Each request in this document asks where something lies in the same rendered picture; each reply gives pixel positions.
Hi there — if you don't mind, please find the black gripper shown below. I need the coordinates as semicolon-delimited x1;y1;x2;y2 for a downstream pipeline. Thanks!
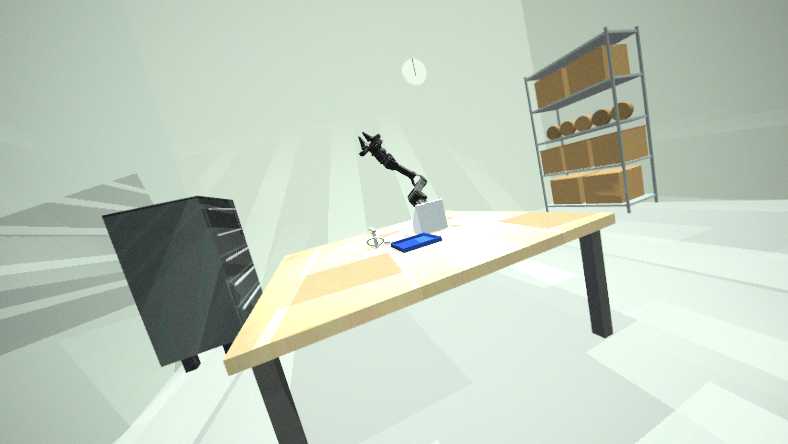
358;132;381;157

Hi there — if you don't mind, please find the blue tray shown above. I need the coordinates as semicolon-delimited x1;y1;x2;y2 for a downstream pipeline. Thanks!
390;233;442;253

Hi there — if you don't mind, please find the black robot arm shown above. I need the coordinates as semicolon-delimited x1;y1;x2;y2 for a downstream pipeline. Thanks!
372;138;428;207

